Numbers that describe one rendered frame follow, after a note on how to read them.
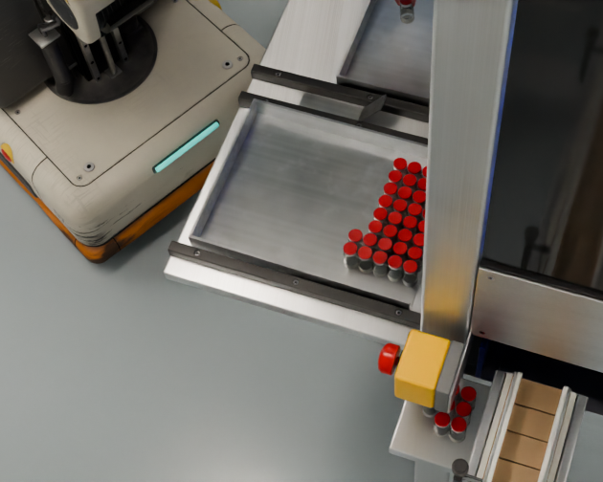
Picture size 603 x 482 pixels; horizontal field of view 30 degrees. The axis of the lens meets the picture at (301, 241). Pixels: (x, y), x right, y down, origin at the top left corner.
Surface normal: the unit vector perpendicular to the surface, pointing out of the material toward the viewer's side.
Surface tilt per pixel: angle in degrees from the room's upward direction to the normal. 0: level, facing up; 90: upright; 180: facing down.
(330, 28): 0
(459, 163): 90
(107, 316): 0
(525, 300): 90
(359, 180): 0
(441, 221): 90
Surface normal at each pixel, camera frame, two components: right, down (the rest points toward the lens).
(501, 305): -0.34, 0.84
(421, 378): -0.07, -0.48
